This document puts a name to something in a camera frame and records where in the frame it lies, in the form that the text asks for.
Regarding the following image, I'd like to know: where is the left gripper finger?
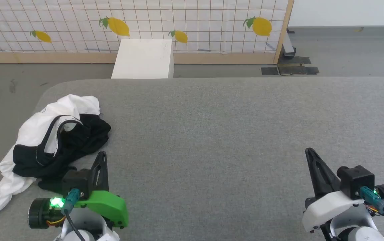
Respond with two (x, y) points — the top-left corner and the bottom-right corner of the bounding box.
(91, 151), (109, 193)

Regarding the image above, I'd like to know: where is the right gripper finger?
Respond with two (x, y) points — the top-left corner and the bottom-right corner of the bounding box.
(305, 148), (341, 198)

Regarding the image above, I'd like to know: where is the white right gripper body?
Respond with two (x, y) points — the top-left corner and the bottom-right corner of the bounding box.
(302, 191), (363, 233)

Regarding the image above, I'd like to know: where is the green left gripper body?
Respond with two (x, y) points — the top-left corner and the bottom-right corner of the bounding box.
(75, 191), (129, 229)

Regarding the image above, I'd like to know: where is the white and black t-shirt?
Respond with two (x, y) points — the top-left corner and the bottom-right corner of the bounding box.
(0, 94), (111, 217)

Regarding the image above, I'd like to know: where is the white rectangular box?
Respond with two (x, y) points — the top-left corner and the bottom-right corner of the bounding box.
(111, 38), (175, 79)

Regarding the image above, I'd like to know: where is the grey metal screen foot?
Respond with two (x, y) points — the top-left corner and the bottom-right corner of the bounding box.
(281, 28), (297, 57)

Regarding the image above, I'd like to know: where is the white partition panel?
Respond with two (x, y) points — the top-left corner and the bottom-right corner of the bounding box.
(288, 0), (384, 28)

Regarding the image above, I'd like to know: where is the lemon print partition screen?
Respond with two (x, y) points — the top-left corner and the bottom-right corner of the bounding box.
(0, 0), (294, 64)

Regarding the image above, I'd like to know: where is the left camera cable teal plug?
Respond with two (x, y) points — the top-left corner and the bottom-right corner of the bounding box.
(61, 188), (86, 241)

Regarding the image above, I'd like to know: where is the camera cable teal plug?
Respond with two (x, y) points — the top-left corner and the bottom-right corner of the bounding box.
(61, 188), (86, 241)
(359, 186), (384, 235)

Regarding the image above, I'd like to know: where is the right camera cable teal plug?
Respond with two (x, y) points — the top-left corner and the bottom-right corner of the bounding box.
(359, 186), (384, 235)

